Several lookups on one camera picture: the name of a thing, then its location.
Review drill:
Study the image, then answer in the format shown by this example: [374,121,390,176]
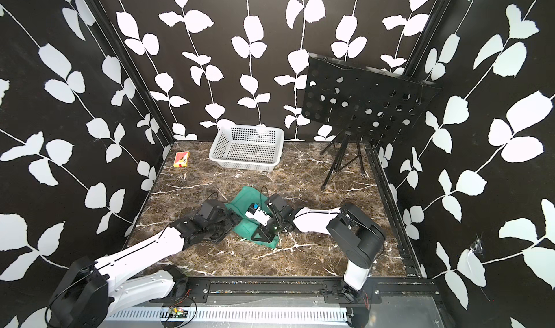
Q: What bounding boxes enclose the black perforated music stand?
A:
[301,53,441,176]

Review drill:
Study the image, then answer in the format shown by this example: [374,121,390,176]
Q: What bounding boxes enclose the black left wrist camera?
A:
[198,199,225,221]

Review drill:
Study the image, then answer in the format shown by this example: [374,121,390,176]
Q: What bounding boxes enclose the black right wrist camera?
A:
[245,194,293,226]

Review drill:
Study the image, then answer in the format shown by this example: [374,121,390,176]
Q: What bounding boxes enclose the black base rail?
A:
[145,277,442,306]

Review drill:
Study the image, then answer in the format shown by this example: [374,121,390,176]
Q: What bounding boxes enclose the white plastic perforated basket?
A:
[209,125,284,172]

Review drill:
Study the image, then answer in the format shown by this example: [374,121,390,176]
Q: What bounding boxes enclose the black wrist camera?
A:
[245,194,293,226]
[198,199,225,221]

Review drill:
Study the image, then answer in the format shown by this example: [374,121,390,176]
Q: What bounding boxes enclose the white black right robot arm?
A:
[246,201,386,303]

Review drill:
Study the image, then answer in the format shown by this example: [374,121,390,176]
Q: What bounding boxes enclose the green long pants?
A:
[225,186,280,249]

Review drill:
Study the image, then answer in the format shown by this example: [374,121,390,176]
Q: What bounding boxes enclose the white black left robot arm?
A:
[44,208,241,327]

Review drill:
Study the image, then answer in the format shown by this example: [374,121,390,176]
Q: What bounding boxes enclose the small green circuit board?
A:
[167,307,189,320]

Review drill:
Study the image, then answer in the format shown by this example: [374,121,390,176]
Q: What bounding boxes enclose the white slotted cable duct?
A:
[105,306,349,325]

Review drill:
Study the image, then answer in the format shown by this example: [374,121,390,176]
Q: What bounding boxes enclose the yellow red playing card box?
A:
[173,152,190,168]

